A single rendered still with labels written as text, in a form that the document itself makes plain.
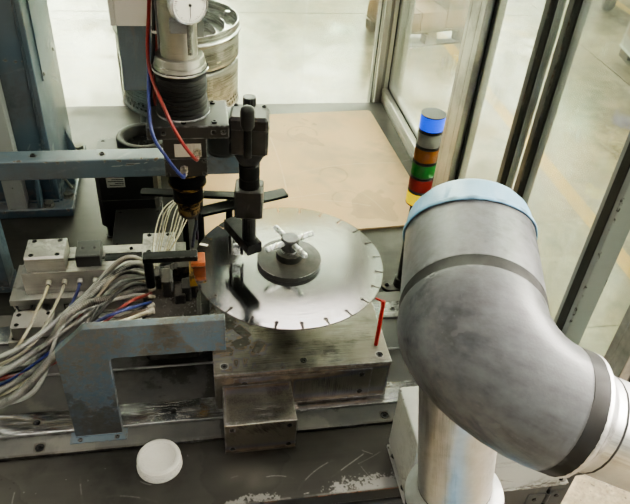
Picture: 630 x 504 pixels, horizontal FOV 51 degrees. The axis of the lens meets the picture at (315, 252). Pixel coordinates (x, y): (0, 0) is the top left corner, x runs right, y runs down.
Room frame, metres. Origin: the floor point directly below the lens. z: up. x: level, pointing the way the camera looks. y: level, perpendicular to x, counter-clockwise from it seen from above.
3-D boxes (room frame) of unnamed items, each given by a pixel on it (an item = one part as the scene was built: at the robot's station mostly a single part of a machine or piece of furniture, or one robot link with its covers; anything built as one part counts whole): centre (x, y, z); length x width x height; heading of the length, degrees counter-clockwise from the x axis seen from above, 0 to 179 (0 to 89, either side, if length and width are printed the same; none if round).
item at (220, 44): (1.61, 0.38, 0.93); 0.31 x 0.31 x 0.36
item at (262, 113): (0.86, 0.11, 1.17); 0.06 x 0.05 x 0.20; 93
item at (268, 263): (0.90, 0.04, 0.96); 0.11 x 0.11 x 0.03
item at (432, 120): (1.09, -0.19, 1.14); 0.05 x 0.04 x 0.03; 12
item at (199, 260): (0.86, 0.23, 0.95); 0.10 x 0.03 x 0.07; 102
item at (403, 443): (0.66, -0.29, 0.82); 0.28 x 0.11 x 0.15; 102
